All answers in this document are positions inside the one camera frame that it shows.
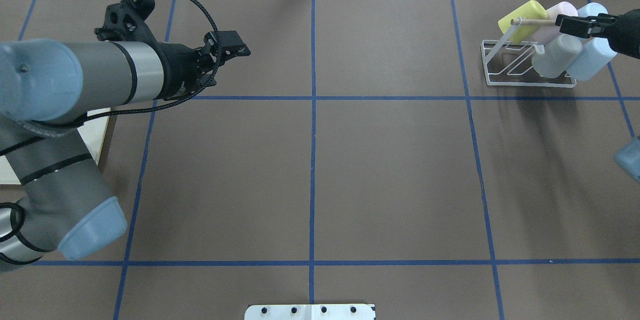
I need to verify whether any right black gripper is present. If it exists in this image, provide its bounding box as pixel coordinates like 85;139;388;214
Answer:
555;9;640;58

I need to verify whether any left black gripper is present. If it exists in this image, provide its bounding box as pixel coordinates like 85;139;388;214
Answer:
158;31;251;101

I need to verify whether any light blue plastic cup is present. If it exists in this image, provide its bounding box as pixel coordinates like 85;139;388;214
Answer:
577;3;608;17

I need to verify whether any grey plastic cup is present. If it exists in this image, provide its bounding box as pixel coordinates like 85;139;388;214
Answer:
531;34;583;79

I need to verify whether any pink plastic cup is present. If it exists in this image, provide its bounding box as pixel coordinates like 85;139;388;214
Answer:
531;1;578;45

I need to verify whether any yellow plastic cup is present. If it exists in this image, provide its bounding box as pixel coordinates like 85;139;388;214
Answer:
498;0;548;43

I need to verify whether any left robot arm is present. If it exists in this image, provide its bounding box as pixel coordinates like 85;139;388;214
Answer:
0;30;251;273

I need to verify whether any cream plastic tray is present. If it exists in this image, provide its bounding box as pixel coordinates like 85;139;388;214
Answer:
0;117;109;185

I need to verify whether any white wire cup rack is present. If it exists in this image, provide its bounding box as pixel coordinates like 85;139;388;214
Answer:
480;17;578;88

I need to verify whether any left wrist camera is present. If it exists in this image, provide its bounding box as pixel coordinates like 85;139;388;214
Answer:
94;0;156;44

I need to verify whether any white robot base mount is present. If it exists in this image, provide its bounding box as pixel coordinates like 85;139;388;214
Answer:
244;303;377;320

